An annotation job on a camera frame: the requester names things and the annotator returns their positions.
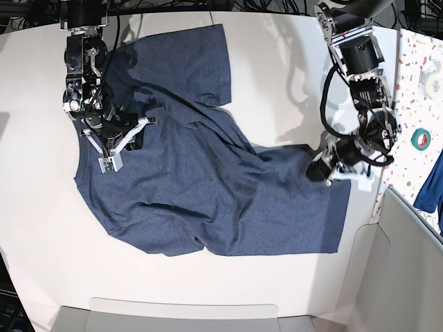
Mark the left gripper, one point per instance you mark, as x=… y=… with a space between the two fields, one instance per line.
x=335 y=157

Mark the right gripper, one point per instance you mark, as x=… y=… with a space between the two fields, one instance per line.
x=111 y=126

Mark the dark blue printed t-shirt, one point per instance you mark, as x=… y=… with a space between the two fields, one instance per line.
x=197 y=183

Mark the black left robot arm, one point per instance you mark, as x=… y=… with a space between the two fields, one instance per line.
x=356 y=58

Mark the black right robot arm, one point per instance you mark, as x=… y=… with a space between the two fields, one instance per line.
x=87 y=97

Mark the green tape roll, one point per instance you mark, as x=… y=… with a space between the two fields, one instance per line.
x=421 y=139

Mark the blue cloth at right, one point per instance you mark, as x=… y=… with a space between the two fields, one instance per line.
x=430 y=195

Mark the terrazzo patterned side surface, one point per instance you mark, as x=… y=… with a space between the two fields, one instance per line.
x=411 y=167

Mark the clear tape dispenser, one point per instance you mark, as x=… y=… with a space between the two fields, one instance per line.
x=430 y=80

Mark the grey front divider panel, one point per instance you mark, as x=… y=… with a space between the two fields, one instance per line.
x=118 y=315

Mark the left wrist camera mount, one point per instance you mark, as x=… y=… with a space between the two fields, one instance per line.
x=353 y=173

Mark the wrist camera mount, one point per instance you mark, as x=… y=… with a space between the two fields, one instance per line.
x=353 y=173
x=112 y=161

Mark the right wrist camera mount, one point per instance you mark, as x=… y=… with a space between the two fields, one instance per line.
x=112 y=161

